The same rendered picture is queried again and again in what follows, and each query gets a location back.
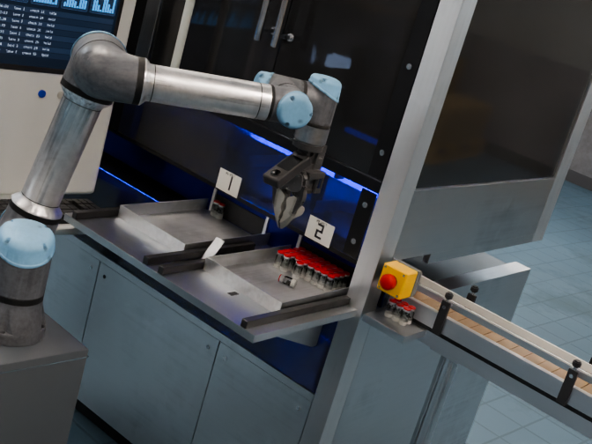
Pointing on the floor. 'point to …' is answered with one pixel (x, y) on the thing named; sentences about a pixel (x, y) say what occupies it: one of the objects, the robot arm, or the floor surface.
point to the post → (389, 213)
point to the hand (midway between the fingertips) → (279, 223)
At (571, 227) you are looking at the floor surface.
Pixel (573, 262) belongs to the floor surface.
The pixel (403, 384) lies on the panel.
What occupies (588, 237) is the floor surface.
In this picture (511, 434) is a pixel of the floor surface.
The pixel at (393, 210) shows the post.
